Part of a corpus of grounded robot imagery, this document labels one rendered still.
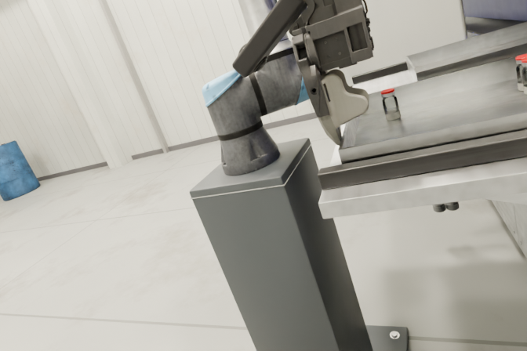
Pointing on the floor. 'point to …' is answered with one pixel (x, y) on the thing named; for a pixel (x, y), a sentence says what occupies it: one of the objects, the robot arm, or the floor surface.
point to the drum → (15, 172)
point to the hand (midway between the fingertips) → (332, 135)
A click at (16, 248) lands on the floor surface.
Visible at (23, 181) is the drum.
